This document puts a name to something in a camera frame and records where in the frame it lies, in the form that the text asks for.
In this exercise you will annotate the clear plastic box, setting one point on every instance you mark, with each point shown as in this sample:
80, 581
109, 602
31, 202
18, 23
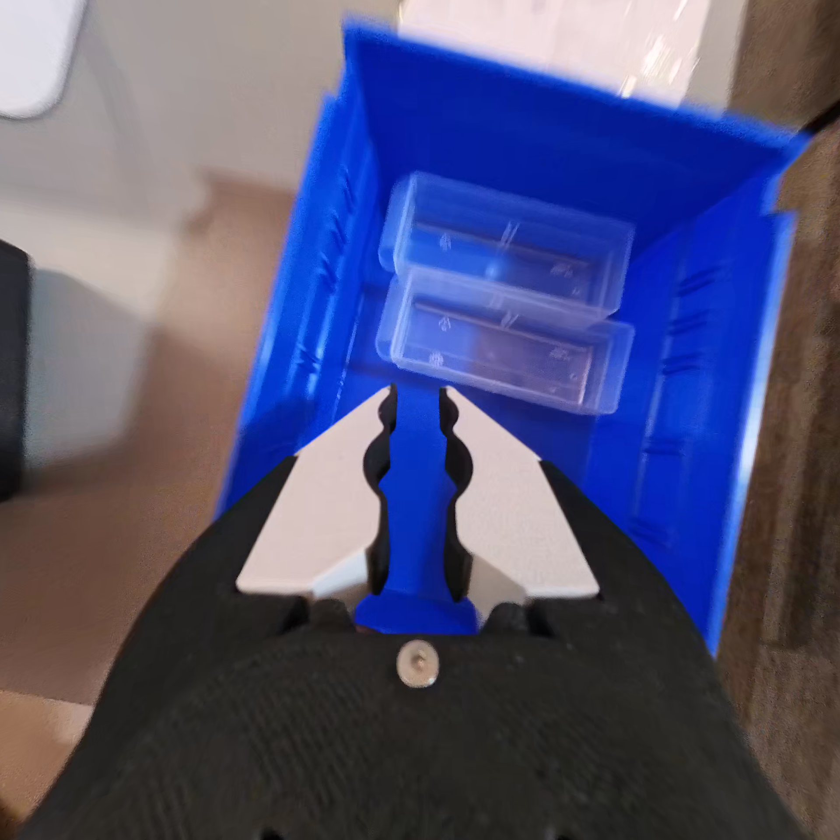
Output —
499, 358
499, 223

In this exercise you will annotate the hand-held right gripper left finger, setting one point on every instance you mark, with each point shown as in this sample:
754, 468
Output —
308, 525

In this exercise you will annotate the grey desk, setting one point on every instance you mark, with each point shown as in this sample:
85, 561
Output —
197, 85

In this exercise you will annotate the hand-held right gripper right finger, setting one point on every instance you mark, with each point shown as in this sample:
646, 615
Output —
518, 525

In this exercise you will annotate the clear plastic container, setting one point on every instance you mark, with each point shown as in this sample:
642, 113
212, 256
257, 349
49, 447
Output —
564, 39

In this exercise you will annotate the blue plastic storage bin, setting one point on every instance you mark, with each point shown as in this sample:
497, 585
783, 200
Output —
525, 151

